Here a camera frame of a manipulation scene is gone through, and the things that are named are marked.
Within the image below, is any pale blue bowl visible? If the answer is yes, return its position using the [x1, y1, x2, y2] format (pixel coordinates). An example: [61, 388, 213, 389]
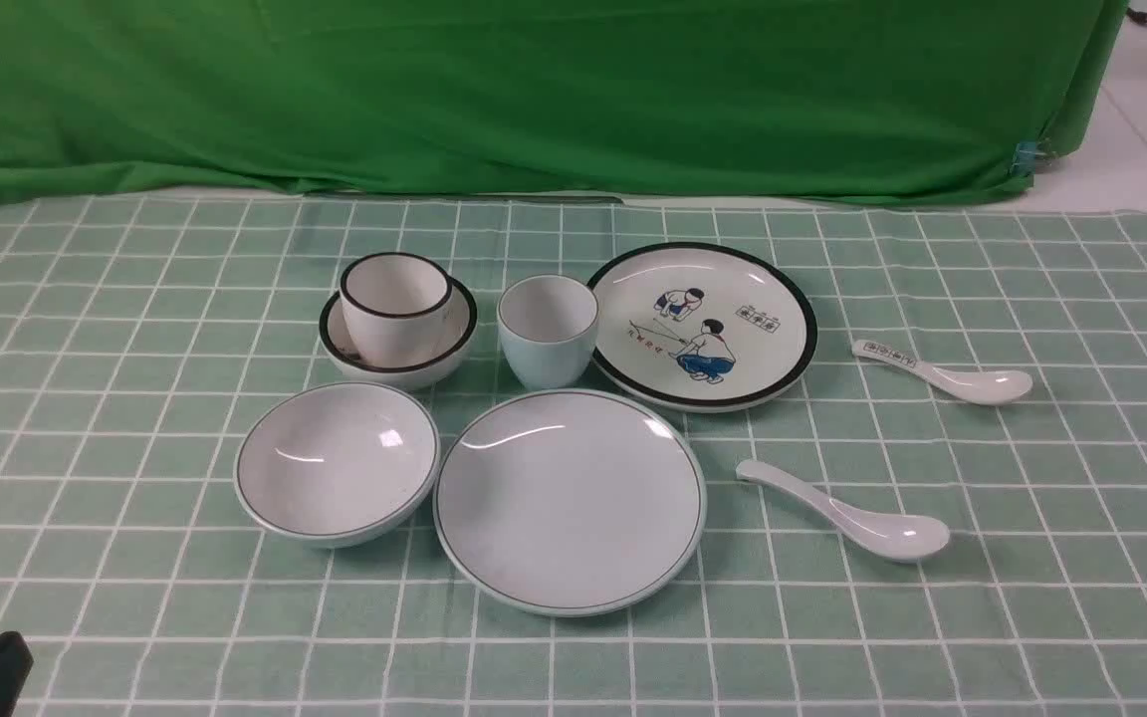
[233, 381, 440, 550]

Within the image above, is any pale blue cup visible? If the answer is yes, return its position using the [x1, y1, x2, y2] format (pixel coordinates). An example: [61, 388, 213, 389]
[497, 274, 599, 391]

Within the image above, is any plain white spoon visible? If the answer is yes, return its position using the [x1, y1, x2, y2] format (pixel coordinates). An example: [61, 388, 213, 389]
[736, 459, 952, 564]

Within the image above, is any black-rimmed white cup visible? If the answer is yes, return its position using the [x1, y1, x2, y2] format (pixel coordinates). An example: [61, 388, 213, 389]
[340, 251, 452, 368]

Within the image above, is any green backdrop cloth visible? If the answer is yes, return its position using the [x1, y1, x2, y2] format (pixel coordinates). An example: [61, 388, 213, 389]
[0, 1, 1125, 206]

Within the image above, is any black-rimmed white bowl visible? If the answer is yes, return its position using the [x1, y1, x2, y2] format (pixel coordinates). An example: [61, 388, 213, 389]
[318, 276, 479, 391]

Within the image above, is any pale blue plate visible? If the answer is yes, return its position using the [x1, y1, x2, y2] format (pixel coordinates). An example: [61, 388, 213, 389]
[431, 389, 707, 617]

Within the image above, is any illustrated black-rimmed plate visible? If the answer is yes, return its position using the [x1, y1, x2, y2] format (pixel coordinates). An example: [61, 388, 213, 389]
[587, 242, 818, 413]

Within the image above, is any white spoon with print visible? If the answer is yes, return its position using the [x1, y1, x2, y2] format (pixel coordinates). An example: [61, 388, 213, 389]
[850, 340, 1033, 405]

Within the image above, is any blue binder clip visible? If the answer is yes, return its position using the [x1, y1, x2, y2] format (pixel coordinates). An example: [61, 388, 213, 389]
[1008, 140, 1041, 178]

